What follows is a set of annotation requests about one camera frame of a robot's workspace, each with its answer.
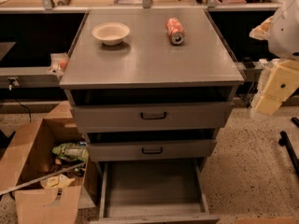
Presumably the green chip bag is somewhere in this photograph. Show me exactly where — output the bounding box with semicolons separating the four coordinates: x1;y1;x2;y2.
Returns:
52;143;89;162

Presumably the black metal stand leg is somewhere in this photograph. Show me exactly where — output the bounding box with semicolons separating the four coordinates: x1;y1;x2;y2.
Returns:
278;131;299;177

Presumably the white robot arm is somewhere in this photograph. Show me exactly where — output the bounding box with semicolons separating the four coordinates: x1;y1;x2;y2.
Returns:
249;0;299;119

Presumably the yellow snack packet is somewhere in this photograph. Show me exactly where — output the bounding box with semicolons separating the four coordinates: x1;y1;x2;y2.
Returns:
40;174;75;189

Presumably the grey open bottom drawer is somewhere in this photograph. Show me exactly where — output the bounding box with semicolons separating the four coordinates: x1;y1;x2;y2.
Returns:
90;159;220;224

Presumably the white paper bowl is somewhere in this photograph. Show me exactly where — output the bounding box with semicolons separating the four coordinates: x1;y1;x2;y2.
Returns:
92;22;130;46

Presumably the grey drawer cabinet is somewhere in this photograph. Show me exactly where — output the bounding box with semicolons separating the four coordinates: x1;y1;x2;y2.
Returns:
58;7;246;224

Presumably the brown cardboard box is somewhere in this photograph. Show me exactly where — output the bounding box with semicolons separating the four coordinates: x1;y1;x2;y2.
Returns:
0;102;98;224

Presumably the grey middle drawer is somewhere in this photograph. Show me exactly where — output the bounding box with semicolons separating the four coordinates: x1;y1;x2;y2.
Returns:
87;139;217;161

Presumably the grey top drawer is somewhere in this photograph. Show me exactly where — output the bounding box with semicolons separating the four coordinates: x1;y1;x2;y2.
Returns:
71;102;233;133

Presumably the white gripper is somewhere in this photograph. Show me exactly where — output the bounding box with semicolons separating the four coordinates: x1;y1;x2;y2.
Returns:
249;17;299;116

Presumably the white power strip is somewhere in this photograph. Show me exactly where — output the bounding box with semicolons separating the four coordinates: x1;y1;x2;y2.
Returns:
258;58;279;67

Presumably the long grey metal bar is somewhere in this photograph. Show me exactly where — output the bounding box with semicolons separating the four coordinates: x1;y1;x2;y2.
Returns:
0;162;86;196

